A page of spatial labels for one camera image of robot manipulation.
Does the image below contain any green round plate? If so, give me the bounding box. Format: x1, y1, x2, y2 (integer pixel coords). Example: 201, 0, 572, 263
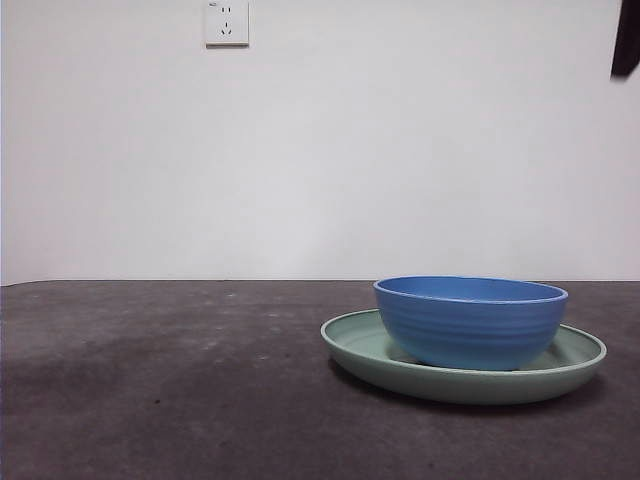
319, 308, 608, 406

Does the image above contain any white wall socket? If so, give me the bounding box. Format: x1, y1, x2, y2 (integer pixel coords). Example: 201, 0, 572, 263
205, 0, 251, 49

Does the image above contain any blue ribbed bowl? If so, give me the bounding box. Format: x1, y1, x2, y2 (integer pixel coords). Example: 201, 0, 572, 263
372, 275, 570, 372

